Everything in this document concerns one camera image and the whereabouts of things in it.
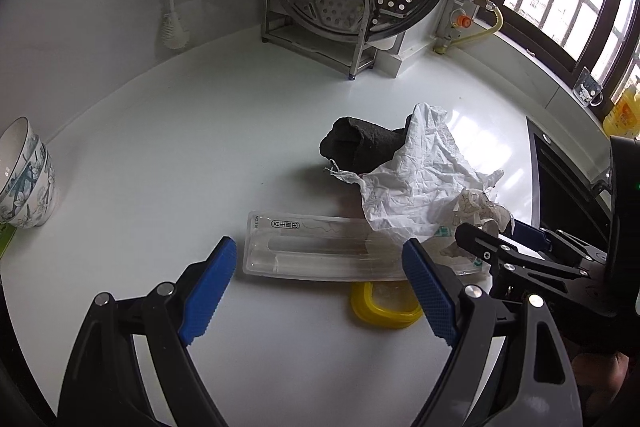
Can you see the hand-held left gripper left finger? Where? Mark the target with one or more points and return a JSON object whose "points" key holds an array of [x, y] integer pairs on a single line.
{"points": [[212, 292]]}

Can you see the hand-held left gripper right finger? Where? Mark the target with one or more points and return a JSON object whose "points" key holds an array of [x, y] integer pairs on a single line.
{"points": [[430, 292]]}

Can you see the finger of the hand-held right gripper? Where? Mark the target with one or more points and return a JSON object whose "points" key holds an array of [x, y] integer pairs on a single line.
{"points": [[530, 234], [480, 247]]}

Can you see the paper wrapper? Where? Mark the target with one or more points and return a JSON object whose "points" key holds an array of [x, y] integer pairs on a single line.
{"points": [[475, 207]]}

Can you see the yellow plastic lid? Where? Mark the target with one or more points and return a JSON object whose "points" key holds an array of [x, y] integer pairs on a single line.
{"points": [[360, 307]]}

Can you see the white plastic bag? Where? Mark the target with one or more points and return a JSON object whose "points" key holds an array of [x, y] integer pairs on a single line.
{"points": [[420, 177]]}

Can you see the clear plastic package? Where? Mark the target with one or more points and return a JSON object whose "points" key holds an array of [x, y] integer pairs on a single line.
{"points": [[310, 247]]}

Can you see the dark cloth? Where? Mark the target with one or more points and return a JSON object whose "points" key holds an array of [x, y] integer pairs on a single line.
{"points": [[350, 142]]}

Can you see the metal faucet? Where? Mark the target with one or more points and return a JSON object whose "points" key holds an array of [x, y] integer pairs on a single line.
{"points": [[600, 187]]}

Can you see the steel sink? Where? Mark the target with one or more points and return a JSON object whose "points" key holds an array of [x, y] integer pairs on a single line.
{"points": [[560, 187]]}

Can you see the yellow bottle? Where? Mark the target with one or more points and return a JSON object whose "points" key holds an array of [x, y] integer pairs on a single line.
{"points": [[624, 112]]}

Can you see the orange gas knob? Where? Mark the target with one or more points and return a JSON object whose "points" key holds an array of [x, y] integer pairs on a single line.
{"points": [[462, 20]]}

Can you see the metal dish rack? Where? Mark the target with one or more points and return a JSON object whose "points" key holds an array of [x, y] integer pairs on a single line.
{"points": [[320, 42]]}

